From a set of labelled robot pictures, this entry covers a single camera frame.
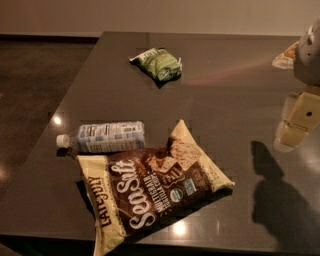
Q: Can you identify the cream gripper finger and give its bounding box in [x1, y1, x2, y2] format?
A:
[273, 94, 308, 153]
[288, 87, 320, 131]

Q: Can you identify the brown sea salt chip bag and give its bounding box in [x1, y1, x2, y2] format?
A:
[77, 120, 234, 256]

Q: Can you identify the green jalapeno chip bag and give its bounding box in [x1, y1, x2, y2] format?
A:
[129, 48, 182, 82]

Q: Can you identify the small yellow snack packet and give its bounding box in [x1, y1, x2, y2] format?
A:
[272, 42, 299, 69]

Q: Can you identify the clear plastic water bottle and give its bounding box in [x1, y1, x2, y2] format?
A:
[56, 121, 145, 154]

